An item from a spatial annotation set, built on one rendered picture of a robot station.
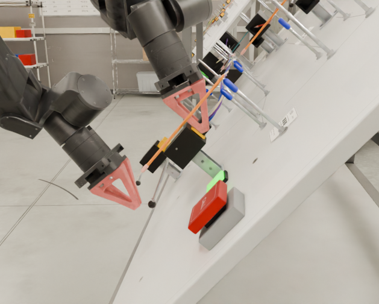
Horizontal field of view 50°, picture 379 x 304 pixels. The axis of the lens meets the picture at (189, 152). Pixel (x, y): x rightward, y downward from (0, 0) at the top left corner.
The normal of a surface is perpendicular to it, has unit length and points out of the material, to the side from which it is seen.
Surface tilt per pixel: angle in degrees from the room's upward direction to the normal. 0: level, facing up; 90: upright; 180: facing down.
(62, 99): 129
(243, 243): 90
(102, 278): 0
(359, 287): 0
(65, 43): 90
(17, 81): 84
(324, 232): 0
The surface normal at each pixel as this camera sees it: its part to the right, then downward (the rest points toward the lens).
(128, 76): 0.02, 0.29
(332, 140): -0.76, -0.64
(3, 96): 0.07, 0.82
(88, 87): 0.66, -0.44
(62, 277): -0.01, -0.96
